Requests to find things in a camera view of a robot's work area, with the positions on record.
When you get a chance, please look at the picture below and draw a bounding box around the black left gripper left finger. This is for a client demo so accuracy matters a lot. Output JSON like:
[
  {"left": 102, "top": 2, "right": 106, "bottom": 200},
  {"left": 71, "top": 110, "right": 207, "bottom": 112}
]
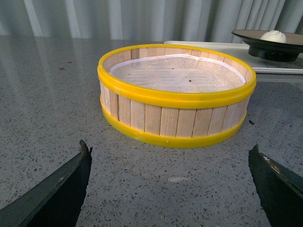
[{"left": 0, "top": 140, "right": 92, "bottom": 227}]

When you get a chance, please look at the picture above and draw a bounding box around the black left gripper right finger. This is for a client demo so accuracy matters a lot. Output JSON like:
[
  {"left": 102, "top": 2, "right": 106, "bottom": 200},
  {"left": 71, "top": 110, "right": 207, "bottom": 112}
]
[{"left": 249, "top": 145, "right": 303, "bottom": 227}]

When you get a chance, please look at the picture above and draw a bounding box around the beige plate with black rim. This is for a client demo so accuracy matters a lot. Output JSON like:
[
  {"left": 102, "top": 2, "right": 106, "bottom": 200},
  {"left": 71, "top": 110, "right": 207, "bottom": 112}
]
[{"left": 232, "top": 30, "right": 303, "bottom": 62}]

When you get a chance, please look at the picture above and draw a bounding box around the white steamed bun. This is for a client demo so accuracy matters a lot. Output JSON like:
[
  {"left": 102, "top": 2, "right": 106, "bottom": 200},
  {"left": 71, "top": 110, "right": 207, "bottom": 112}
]
[{"left": 260, "top": 30, "right": 286, "bottom": 43}]

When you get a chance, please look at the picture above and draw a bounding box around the white rectangular tray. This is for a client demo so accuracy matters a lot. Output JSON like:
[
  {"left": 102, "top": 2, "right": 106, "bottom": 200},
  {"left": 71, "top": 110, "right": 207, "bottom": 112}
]
[{"left": 164, "top": 41, "right": 303, "bottom": 75}]

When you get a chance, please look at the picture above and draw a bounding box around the wooden steamer with yellow rims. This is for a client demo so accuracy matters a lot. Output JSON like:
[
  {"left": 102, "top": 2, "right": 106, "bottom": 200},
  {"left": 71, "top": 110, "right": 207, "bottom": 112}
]
[{"left": 97, "top": 44, "right": 257, "bottom": 148}]

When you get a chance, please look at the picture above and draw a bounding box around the white steamer liner cloth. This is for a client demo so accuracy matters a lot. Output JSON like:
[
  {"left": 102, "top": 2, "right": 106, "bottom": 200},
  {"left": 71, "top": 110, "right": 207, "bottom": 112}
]
[{"left": 109, "top": 54, "right": 246, "bottom": 93}]

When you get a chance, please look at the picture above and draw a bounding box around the grey pleated curtain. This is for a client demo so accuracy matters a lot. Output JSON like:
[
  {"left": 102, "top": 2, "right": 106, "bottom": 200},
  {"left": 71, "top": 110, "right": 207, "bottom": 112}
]
[{"left": 0, "top": 0, "right": 303, "bottom": 43}]

